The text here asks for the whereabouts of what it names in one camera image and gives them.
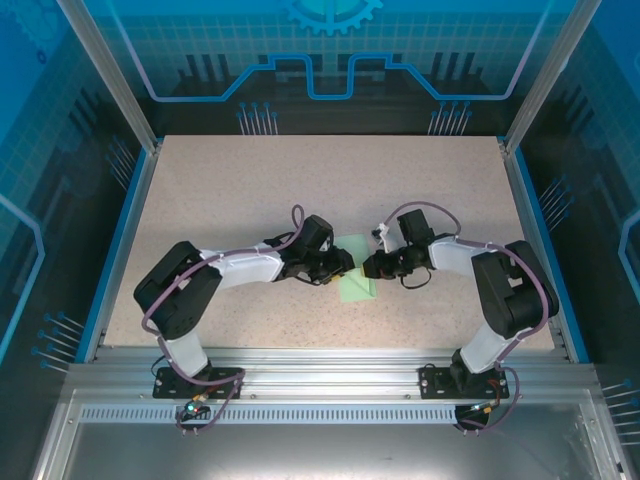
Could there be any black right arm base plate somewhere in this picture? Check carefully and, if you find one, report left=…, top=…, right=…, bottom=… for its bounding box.
left=418, top=364, right=511, bottom=401

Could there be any thin black cable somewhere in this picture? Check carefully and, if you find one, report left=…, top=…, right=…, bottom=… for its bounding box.
left=398, top=267, right=432, bottom=292

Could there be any slotted aluminium cable duct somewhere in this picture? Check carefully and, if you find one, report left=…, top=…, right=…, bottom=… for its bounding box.
left=78, top=405, right=501, bottom=425

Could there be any green-lit cable connector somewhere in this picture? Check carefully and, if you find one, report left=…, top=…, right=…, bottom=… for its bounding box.
left=182, top=394, right=211, bottom=419
left=467, top=399, right=504, bottom=416

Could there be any light green paper sheet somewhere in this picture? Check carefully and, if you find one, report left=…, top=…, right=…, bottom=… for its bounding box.
left=333, top=233, right=379, bottom=304

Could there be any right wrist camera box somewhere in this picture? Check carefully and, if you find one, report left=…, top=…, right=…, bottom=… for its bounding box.
left=370, top=222, right=400, bottom=254

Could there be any aluminium side rail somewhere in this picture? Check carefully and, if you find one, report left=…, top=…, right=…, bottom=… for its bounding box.
left=499, top=139, right=591, bottom=364
left=82, top=139, right=164, bottom=364

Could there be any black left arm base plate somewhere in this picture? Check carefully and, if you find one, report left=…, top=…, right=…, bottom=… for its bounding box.
left=152, top=366, right=245, bottom=400

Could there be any aluminium corner post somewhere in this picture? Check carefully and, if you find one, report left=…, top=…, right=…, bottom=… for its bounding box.
left=499, top=0, right=604, bottom=157
left=55, top=0, right=164, bottom=155

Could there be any grey metal tray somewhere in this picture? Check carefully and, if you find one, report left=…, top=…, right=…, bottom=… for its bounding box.
left=29, top=389, right=631, bottom=480

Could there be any aluminium mounting rail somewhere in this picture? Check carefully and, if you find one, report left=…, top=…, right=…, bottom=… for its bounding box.
left=67, top=347, right=599, bottom=401

